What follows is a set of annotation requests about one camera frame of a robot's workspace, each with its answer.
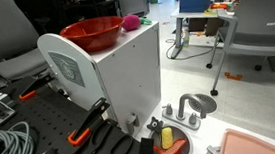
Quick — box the grey toy faucet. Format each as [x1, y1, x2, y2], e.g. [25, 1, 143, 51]
[159, 91, 210, 134]

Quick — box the black floor cable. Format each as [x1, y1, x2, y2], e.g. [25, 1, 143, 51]
[164, 34, 217, 62]

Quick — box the black clamp orange handle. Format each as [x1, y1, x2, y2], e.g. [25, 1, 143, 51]
[16, 71, 58, 101]
[63, 96, 114, 147]

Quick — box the black perforated mounting board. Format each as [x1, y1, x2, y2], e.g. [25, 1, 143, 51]
[0, 67, 118, 154]

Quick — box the small black toy figure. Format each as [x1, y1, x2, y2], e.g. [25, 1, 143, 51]
[145, 115, 165, 135]

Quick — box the small black foam block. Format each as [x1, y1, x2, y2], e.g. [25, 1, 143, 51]
[136, 136, 156, 154]

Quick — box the small bottle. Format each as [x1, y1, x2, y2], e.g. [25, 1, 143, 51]
[181, 28, 191, 49]

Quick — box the white work table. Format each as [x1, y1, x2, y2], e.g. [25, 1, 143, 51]
[170, 1, 244, 60]

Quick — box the round grey floor drain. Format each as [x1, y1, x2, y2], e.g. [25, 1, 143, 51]
[188, 91, 219, 116]

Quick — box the grey office chair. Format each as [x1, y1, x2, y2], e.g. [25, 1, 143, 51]
[200, 0, 275, 110]
[0, 0, 53, 82]

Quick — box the white toy cabinet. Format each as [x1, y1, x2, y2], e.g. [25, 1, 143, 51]
[35, 18, 169, 143]

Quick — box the pink plastic cutting board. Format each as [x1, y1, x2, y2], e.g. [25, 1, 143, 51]
[215, 124, 275, 154]

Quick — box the white toy sink counter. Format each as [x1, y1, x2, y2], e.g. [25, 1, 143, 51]
[131, 89, 275, 154]

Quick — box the orange yellow toy pile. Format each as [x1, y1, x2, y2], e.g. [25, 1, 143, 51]
[203, 0, 236, 17]

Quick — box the yellow toy corn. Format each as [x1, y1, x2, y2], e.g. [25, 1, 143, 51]
[158, 126, 176, 150]

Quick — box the purple plush toy green leaf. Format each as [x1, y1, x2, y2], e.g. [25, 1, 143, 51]
[120, 13, 153, 33]

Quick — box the orange red plastic bowl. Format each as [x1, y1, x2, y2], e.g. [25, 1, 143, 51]
[57, 14, 128, 57]

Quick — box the grey toy burner grate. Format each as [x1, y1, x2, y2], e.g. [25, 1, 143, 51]
[202, 143, 223, 154]

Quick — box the brown cardboard box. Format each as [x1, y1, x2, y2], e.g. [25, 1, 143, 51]
[187, 14, 225, 38]

